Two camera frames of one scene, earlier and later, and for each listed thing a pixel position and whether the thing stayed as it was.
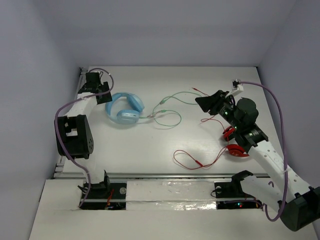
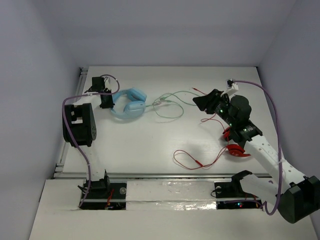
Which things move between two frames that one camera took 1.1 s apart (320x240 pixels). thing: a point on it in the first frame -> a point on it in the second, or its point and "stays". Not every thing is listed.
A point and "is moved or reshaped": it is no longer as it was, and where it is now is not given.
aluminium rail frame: x=63 y=174 stays
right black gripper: x=218 y=99 stays
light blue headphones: x=127 y=116 is moved or reshaped
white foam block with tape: x=171 y=195 stays
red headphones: x=233 y=149 stays
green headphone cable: x=171 y=96 is moved or reshaped
